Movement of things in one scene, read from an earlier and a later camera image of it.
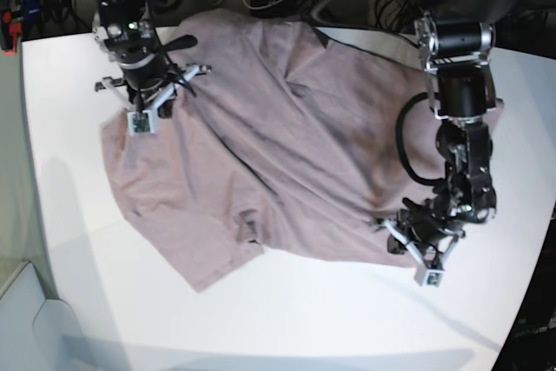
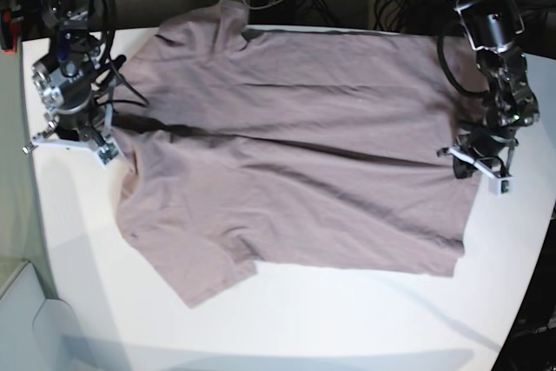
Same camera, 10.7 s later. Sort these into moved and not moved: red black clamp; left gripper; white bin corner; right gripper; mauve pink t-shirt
Moved: left gripper; mauve pink t-shirt; right gripper
Not moved: red black clamp; white bin corner
